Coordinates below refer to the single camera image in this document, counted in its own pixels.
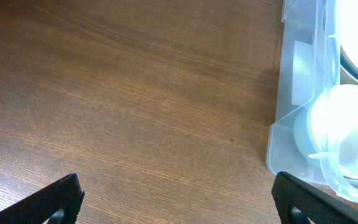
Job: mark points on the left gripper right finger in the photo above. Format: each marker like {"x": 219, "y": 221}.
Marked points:
{"x": 298, "y": 202}

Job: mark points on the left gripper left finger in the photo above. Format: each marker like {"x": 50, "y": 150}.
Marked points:
{"x": 59, "y": 202}

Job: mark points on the mint green small bowl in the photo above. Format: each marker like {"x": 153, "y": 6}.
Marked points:
{"x": 303, "y": 136}

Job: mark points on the white small bowl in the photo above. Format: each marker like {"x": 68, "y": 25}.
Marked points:
{"x": 346, "y": 97}

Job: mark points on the dark blue bowl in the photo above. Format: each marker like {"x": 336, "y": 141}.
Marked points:
{"x": 346, "y": 65}

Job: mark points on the clear plastic storage bin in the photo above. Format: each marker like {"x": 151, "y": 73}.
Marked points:
{"x": 310, "y": 66}

